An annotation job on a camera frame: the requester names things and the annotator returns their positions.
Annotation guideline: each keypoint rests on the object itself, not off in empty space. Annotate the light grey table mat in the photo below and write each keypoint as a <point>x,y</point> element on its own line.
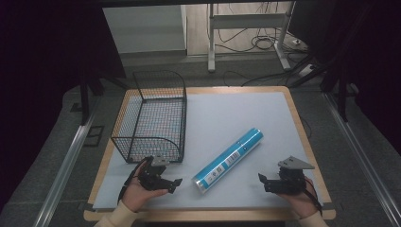
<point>220,110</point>

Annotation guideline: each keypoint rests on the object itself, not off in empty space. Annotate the person's right hand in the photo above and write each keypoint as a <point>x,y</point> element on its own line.
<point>301,203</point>

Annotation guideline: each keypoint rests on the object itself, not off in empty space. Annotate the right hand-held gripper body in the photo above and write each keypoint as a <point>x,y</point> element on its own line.
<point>290,179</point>

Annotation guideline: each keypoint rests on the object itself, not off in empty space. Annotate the white power strip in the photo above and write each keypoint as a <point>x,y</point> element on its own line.
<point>306,70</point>

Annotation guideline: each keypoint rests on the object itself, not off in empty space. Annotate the aluminium rail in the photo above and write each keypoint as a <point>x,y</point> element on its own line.
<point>362,160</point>
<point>67,160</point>

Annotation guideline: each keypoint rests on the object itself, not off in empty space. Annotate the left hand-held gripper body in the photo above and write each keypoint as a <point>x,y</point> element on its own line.
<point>150,176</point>

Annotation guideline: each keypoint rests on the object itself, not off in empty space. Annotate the white metal desk frame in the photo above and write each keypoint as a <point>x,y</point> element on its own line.
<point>246,21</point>

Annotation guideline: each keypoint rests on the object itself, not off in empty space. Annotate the blue cylindrical roll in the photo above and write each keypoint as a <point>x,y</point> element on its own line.
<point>228,160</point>

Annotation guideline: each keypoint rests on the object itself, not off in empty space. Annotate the white board panel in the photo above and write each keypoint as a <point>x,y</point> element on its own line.
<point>143,28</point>

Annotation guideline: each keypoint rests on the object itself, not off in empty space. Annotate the person's left hand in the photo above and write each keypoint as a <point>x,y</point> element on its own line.
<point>135,195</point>

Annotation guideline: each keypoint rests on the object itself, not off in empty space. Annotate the black floor plate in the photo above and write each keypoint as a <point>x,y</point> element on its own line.
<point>94,135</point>

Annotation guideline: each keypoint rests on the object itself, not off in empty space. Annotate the black metal stand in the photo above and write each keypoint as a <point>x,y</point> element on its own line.
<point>342,94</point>
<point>84,94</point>

